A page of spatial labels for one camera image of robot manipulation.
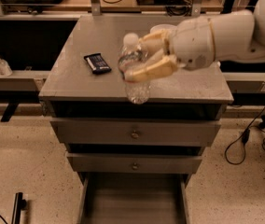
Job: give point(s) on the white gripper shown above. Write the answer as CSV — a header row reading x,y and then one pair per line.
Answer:
x,y
192,43

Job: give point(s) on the clear plastic water bottle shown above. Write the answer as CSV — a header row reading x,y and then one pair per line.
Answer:
x,y
133,54

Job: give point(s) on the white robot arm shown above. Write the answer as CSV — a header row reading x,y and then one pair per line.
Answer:
x,y
239,36

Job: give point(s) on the grey drawer cabinet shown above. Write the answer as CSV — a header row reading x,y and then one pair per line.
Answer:
x,y
72,91

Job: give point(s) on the top grey drawer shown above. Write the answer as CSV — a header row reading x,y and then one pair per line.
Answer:
x,y
181,133

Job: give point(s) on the middle grey drawer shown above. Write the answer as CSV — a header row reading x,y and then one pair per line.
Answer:
x,y
146,164

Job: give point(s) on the bottom open grey drawer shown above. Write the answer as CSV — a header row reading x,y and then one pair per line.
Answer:
x,y
115,198

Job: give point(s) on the clear sanitizer bottle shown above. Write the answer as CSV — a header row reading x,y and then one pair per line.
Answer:
x,y
5,69

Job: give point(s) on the white ceramic bowl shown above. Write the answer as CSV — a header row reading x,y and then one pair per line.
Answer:
x,y
160,27

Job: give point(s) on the black stand foot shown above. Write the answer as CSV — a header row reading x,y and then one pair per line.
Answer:
x,y
19,205

